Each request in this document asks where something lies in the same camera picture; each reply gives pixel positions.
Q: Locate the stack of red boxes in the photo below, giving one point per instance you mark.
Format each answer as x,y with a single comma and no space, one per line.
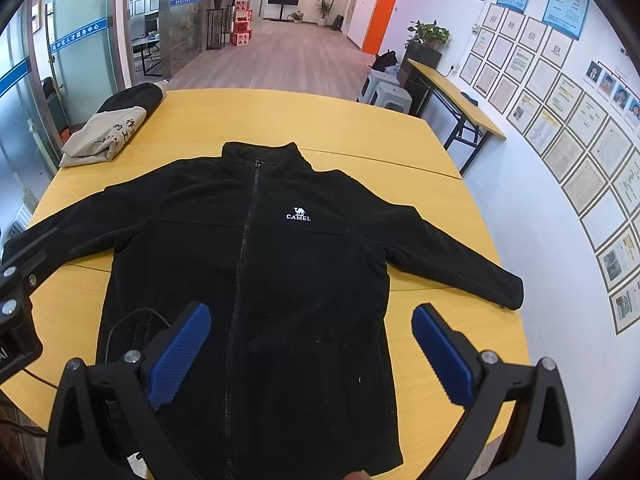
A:
242,22

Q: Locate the wooden folding table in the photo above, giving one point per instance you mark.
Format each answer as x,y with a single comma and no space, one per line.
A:
450,90

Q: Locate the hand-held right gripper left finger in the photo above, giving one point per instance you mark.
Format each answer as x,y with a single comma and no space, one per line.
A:
180,355

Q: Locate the orange door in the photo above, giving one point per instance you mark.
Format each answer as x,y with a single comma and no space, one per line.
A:
382,15

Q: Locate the black backpack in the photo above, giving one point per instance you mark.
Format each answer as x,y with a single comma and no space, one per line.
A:
385,60

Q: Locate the black cabinet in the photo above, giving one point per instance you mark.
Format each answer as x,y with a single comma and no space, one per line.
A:
422,62

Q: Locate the framed paper notices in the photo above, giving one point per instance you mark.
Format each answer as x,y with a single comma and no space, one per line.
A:
560,120

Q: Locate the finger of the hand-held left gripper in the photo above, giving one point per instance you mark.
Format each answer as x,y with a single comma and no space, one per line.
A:
25,260

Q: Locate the grey plastic stool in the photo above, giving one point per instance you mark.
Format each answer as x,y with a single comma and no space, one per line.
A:
382,79
392,97

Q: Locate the folded black garment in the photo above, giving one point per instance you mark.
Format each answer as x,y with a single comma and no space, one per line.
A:
130,97

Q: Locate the tall potted palm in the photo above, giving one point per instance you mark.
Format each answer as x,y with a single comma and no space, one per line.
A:
327,2

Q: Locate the black plant stand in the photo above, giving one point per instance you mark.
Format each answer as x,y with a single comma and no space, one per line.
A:
220,30

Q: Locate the person's right hand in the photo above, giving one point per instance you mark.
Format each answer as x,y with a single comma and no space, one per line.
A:
357,476

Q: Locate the office desk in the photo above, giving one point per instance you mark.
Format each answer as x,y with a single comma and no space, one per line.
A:
149,45

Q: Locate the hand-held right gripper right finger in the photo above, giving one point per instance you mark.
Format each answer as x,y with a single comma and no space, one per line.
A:
442,360

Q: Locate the portrait photo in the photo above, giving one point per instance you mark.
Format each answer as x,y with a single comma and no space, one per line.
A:
634,111
621,98
594,74
608,86

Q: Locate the row of blue wall posters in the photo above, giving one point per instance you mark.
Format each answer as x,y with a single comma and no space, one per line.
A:
565,7

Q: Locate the black fleece jacket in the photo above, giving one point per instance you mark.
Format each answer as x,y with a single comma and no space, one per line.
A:
280,270

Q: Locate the folded beige shirt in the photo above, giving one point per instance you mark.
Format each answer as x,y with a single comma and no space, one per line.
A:
95,140

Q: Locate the leafy potted plant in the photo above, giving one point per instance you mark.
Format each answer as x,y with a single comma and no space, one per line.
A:
430,32

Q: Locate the small potted plant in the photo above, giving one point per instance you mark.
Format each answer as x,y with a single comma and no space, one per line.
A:
297,16

